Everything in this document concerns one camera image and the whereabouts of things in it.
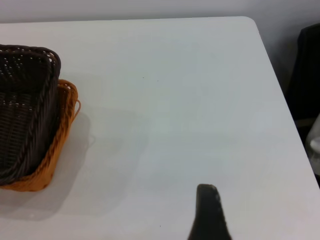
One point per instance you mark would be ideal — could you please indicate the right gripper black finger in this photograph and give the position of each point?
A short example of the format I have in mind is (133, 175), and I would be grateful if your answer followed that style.
(208, 217)

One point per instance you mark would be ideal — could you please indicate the orange-brown wicker basket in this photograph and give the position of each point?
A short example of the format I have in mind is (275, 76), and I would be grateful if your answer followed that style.
(50, 155)

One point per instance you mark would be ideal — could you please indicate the dark brown wicker basket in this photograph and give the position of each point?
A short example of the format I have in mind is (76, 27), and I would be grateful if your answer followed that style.
(20, 105)

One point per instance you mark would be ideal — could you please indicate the white grey rounded object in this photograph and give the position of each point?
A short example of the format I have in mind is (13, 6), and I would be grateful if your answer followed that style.
(314, 147)

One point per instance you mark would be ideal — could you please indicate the black chair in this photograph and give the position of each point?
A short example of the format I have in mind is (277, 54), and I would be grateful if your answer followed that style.
(305, 75)

